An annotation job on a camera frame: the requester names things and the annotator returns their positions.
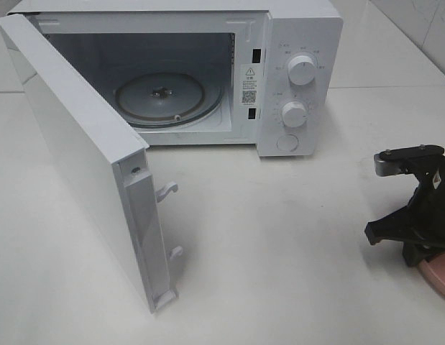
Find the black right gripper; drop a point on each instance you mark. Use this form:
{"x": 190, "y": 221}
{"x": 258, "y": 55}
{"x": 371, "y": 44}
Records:
{"x": 422, "y": 229}

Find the pink round plate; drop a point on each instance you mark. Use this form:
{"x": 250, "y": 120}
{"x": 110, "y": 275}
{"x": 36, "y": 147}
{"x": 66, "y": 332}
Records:
{"x": 434, "y": 272}

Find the round white door button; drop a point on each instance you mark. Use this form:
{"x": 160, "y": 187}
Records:
{"x": 288, "y": 143}

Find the white microwave door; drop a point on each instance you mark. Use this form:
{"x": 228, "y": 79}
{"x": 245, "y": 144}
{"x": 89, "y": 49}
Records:
{"x": 100, "y": 156}

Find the lower white timer knob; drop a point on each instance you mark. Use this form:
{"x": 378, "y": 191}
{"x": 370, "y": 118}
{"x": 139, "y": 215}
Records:
{"x": 294, "y": 114}

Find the upper white power knob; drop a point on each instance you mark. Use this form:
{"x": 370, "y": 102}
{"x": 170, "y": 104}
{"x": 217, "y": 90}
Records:
{"x": 301, "y": 69}

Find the white microwave oven body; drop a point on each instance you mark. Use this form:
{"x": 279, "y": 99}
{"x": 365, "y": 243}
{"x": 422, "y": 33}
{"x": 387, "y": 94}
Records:
{"x": 244, "y": 46}

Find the glass microwave turntable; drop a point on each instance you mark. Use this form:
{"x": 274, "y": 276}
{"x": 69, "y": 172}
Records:
{"x": 167, "y": 99}

